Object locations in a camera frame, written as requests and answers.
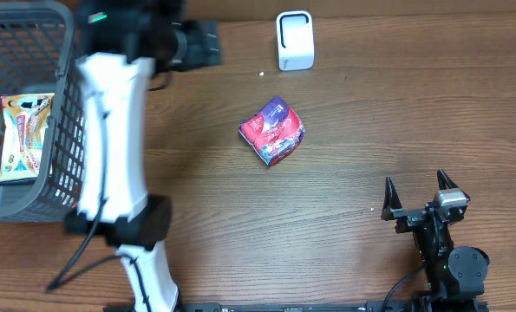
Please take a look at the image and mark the grey plastic mesh basket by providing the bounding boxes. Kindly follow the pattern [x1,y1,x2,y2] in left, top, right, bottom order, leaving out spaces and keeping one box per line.
[0,1,85,222]

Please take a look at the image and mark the white barcode scanner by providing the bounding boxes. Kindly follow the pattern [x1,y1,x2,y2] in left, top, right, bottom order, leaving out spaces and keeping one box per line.
[276,10,315,71]

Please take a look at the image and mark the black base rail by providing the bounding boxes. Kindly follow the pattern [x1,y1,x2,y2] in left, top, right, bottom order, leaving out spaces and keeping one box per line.
[102,301,490,312]

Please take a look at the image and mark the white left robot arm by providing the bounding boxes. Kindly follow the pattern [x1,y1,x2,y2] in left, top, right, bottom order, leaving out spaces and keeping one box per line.
[63,1,221,311]

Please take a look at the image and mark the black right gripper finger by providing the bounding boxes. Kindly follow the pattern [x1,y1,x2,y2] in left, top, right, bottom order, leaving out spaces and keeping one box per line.
[382,177,402,213]
[437,168,458,190]

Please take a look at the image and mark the red purple tissue pack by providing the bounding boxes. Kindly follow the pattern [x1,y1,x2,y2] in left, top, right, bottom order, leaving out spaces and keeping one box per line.
[238,96,305,166]

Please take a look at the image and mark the yellow snack bag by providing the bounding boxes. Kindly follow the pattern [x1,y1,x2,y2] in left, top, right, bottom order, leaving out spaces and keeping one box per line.
[0,93,54,185]

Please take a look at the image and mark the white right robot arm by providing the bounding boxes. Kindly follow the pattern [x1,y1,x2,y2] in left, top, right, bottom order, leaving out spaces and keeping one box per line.
[379,169,490,311]

